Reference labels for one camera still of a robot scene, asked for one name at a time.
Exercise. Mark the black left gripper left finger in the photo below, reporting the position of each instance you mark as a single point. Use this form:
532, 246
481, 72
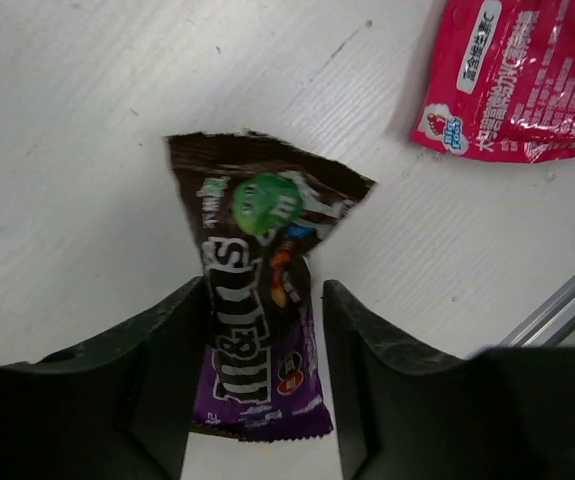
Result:
116, 406

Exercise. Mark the aluminium table edge rail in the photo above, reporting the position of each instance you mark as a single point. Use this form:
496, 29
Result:
551, 324

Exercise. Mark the red pink candy packet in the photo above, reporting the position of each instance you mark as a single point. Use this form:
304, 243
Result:
502, 82

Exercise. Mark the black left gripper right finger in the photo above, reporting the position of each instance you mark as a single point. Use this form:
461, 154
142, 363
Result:
406, 410

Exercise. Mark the purple brown M&M's packet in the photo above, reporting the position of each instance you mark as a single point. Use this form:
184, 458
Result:
257, 207

